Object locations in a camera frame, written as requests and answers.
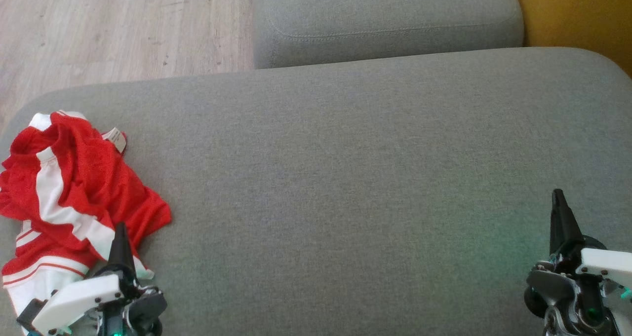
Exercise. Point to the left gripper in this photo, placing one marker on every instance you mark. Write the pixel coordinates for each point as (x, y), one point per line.
(79, 296)

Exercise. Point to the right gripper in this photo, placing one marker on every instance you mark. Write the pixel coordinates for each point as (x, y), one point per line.
(602, 264)

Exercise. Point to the red shorts with white stripes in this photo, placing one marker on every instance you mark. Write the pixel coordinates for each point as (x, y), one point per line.
(98, 178)

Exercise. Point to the red jersey with black lettering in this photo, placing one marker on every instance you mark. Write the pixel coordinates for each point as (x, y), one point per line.
(34, 289)

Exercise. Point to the yellow sofa backrest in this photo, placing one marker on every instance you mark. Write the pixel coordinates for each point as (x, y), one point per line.
(577, 15)

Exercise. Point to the wide grey sofa ottoman cushion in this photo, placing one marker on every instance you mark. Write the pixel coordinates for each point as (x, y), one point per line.
(345, 188)

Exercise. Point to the grey sofa seat cushion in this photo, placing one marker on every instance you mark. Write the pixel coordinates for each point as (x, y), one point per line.
(385, 20)

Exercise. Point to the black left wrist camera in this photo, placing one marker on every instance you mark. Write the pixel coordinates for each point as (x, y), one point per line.
(30, 314)

